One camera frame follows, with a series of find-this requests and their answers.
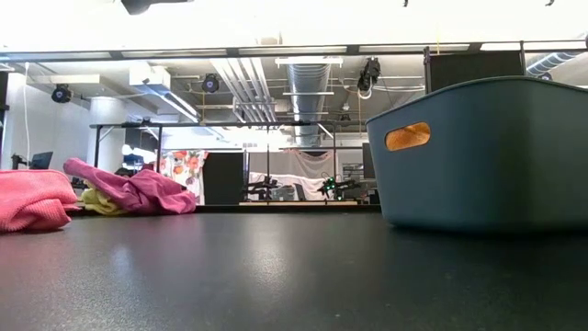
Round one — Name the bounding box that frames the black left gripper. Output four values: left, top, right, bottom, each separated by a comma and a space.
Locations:
120, 0, 195, 17

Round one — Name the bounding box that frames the magenta towel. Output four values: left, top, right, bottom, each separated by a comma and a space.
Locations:
62, 157, 198, 216

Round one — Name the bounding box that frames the yellow towel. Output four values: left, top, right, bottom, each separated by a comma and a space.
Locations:
81, 186, 128, 217

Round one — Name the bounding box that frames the coral pink towel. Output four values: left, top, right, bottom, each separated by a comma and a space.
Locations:
0, 168, 80, 233

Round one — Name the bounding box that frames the orange towel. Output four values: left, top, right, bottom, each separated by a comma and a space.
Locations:
384, 121, 432, 153

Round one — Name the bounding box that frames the grey-blue plastic basket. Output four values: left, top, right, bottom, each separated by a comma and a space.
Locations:
366, 75, 588, 231

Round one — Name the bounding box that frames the floral cloth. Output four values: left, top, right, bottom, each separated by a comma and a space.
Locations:
158, 150, 210, 206

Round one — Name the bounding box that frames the dark computer monitor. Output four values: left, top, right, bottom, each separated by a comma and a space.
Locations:
29, 151, 54, 168

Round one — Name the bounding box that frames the white ceiling light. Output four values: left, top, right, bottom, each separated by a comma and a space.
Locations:
274, 56, 345, 68

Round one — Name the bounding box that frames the black cabinet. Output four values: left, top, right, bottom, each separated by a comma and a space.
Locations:
202, 152, 245, 206

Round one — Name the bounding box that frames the grey hanging sheet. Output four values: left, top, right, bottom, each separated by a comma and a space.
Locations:
248, 149, 339, 201

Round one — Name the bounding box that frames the large dark monitor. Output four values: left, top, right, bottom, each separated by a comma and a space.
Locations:
362, 142, 374, 181

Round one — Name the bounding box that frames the black upright panel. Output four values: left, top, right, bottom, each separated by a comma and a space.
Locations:
423, 45, 527, 96

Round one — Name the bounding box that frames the grey overhead frame bar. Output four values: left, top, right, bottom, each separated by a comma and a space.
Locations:
0, 40, 588, 63

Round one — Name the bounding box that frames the silver ventilation duct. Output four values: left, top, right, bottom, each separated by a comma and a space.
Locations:
287, 63, 332, 147

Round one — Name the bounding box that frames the black hanging camera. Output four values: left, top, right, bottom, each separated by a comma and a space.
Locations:
356, 57, 382, 92

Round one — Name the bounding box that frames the silver spiral duct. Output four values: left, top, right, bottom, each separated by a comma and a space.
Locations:
526, 50, 588, 78

